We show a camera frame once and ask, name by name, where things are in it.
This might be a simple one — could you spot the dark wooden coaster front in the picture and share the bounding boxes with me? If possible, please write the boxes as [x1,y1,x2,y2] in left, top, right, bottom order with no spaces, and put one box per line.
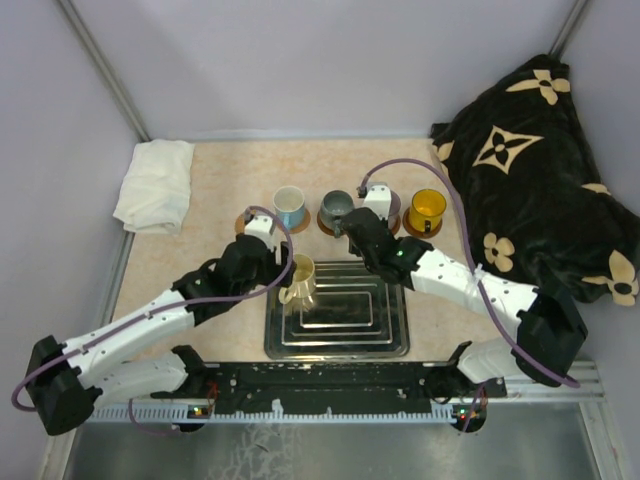
[388,216,402,235]

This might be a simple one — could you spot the dark wooden coaster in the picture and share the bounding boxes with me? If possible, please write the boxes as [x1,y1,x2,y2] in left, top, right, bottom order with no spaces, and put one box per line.
[388,216,402,235]
[402,208,443,239]
[316,211,345,239]

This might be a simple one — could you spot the purple cup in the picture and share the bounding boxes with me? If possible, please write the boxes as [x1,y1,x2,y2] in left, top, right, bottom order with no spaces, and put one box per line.
[388,191,401,228]

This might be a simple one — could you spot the cream yellow cup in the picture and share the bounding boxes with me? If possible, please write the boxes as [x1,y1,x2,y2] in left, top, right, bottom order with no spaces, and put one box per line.
[278,253,316,305]

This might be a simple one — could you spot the woven coaster smooth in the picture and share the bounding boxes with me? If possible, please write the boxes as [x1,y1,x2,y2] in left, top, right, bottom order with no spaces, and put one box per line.
[289,209,311,234]

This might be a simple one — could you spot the white cup blue handle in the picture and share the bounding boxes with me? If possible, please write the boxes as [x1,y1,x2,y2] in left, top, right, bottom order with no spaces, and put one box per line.
[273,186,306,231]

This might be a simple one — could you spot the grey cup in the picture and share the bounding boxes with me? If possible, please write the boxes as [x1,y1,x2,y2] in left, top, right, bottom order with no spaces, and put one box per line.
[319,190,354,238]

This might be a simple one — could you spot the dark wooden coaster back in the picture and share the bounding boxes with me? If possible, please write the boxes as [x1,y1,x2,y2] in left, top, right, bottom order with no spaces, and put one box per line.
[316,211,345,239]

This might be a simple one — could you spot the woven coaster frilled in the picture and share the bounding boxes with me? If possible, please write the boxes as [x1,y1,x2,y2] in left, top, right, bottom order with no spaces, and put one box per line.
[234,213,247,234]

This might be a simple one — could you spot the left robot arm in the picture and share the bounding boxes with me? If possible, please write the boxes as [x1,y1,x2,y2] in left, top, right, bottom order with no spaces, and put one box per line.
[16,234,295,437]

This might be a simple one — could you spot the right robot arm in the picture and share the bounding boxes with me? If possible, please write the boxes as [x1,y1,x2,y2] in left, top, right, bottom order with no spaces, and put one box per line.
[342,208,588,396]

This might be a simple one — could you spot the metal tray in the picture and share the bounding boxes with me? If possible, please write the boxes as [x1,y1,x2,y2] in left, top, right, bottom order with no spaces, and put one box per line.
[264,261,410,361]

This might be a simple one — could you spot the white folded cloth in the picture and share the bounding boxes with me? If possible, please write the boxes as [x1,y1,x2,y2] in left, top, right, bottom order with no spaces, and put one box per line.
[113,139,195,235]

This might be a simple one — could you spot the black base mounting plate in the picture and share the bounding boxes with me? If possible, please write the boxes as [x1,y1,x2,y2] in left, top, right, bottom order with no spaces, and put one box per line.
[151,362,478,414]

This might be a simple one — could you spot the black floral blanket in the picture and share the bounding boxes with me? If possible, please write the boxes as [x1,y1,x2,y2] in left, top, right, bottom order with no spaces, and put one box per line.
[430,54,639,307]

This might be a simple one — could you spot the aluminium frame rail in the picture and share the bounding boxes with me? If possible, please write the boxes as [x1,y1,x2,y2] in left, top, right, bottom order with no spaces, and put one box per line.
[85,362,604,432]

